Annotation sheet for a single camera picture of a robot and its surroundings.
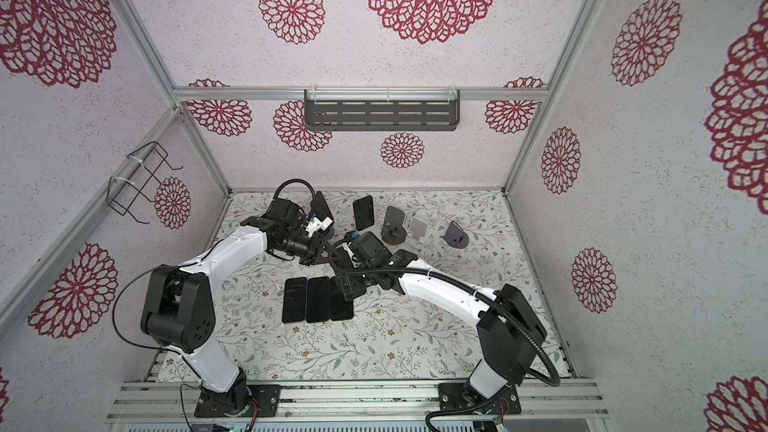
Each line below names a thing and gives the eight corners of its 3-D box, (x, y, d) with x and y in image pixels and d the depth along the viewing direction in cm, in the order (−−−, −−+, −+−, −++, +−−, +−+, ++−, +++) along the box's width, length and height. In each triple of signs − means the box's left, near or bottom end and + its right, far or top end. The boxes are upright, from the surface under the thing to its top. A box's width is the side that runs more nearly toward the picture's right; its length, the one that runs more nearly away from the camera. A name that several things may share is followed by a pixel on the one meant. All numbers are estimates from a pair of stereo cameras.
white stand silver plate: (405, 246, 106) (407, 230, 99) (405, 233, 110) (406, 216, 102) (426, 246, 106) (429, 230, 99) (425, 233, 110) (428, 216, 102)
